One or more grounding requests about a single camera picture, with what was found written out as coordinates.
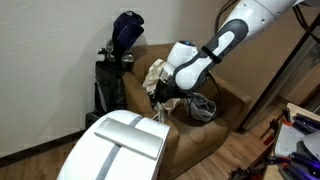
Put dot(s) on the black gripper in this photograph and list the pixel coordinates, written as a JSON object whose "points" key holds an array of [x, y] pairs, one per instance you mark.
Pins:
{"points": [[163, 92]]}

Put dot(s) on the white grey bicycle helmet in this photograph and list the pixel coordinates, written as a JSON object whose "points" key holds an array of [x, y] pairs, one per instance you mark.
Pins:
{"points": [[200, 108]]}

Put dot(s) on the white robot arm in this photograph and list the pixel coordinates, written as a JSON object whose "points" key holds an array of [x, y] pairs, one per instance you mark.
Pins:
{"points": [[186, 67]]}

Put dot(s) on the cream canvas tote bag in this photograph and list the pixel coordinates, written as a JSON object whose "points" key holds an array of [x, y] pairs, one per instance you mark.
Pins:
{"points": [[152, 84]]}

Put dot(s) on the black golf bag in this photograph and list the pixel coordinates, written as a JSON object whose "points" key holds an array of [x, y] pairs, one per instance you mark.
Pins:
{"points": [[109, 91]]}

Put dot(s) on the brown leather armchair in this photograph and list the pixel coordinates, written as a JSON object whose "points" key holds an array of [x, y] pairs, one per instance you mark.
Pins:
{"points": [[188, 141]]}

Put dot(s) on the navy golf club headcover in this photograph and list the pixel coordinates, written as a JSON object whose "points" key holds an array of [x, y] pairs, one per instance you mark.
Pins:
{"points": [[126, 29]]}

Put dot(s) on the white bladeless tower fan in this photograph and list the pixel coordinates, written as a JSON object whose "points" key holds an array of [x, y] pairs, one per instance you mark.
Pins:
{"points": [[95, 158]]}

